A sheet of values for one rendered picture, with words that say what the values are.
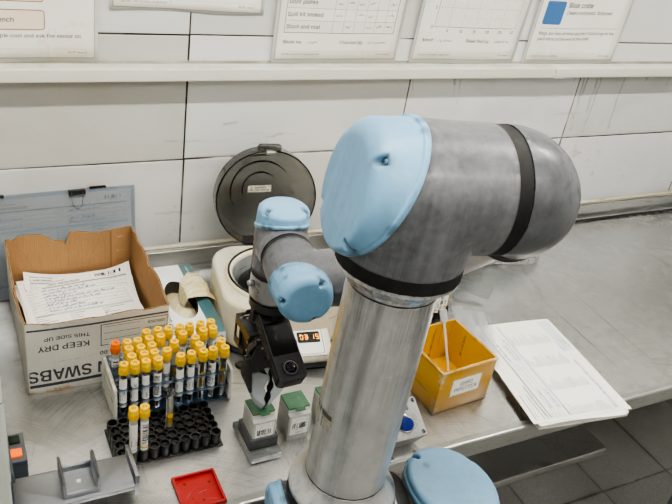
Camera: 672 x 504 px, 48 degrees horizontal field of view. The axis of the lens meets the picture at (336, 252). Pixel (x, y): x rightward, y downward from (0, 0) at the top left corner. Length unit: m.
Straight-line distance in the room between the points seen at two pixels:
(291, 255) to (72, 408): 0.55
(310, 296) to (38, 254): 0.75
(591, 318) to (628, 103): 0.68
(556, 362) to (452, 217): 1.07
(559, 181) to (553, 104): 1.43
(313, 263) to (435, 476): 0.30
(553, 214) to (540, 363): 1.00
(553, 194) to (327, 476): 0.36
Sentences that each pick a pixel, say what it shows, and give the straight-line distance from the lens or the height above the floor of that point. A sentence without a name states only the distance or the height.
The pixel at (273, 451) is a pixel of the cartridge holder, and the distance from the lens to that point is 1.29.
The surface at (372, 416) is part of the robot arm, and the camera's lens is 0.73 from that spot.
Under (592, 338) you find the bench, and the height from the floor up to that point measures 0.88.
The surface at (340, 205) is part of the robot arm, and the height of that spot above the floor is 1.53.
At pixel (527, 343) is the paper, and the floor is 0.89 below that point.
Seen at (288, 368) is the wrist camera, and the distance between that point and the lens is 1.10.
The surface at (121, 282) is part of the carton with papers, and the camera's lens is 1.56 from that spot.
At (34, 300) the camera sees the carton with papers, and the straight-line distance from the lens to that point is 1.52.
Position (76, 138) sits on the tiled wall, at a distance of 1.55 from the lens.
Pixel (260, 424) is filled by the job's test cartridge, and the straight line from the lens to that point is 1.26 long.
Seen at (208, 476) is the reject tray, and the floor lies 0.88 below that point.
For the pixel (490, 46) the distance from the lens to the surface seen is 1.86.
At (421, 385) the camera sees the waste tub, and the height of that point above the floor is 0.91.
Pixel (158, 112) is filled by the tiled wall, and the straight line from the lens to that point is 1.56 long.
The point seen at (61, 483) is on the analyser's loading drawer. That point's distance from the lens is 1.19.
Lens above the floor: 1.81
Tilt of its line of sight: 30 degrees down
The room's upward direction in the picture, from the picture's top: 10 degrees clockwise
